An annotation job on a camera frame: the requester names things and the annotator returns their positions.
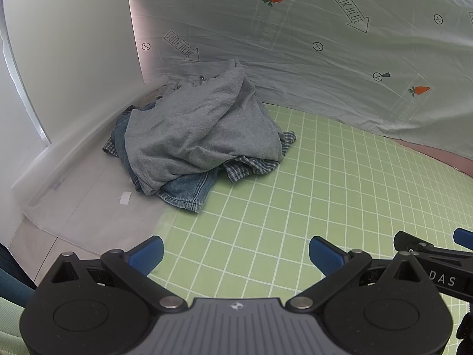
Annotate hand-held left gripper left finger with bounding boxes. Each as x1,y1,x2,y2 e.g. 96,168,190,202
48,235,187,312

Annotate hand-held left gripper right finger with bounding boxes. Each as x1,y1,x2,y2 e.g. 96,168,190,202
286,235,425,310

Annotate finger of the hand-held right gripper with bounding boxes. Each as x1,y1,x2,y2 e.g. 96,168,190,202
454,228,473,251
393,231,436,254

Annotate grey zip hoodie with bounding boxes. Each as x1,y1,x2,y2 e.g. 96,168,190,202
124,59,285,196

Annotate person's right hand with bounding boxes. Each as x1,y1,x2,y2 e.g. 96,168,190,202
456,311,473,355

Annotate green grid mat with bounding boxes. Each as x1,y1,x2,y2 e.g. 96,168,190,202
148,101,473,319

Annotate blue denim jeans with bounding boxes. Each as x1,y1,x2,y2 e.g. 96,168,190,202
111,104,218,213

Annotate blue plaid shirt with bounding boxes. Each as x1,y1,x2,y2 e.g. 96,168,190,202
103,131,297,183

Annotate teal cloth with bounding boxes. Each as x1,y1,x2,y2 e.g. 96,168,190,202
0,244,38,308

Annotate pale green cloth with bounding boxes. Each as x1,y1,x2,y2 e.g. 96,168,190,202
0,298,32,355

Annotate grey carrot printed sheet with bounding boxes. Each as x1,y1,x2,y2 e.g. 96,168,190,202
126,0,473,146

